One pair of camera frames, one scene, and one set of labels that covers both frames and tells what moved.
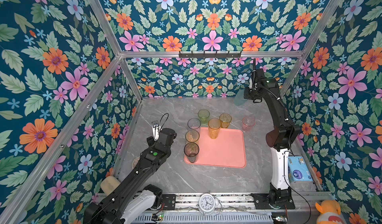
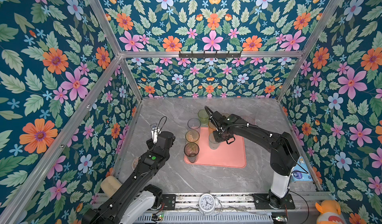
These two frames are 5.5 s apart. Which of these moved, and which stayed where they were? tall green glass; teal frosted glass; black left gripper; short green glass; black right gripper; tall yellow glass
Moved: teal frosted glass; black right gripper
Stayed: black left gripper; short green glass; tall yellow glass; tall green glass
